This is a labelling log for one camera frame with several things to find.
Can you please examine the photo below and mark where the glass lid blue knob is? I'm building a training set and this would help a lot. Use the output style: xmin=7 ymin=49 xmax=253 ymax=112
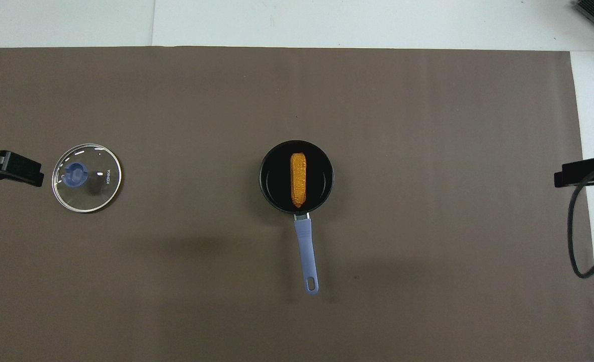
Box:
xmin=51 ymin=143 xmax=123 ymax=214

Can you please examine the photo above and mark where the brown table mat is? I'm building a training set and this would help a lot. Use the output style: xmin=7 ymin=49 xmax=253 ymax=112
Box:
xmin=0 ymin=46 xmax=594 ymax=362

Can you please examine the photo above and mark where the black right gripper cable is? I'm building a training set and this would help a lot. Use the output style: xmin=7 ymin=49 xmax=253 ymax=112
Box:
xmin=567 ymin=160 xmax=594 ymax=280

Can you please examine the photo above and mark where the yellow corn cob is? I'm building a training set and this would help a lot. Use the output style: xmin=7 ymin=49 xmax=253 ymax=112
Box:
xmin=290 ymin=152 xmax=309 ymax=210

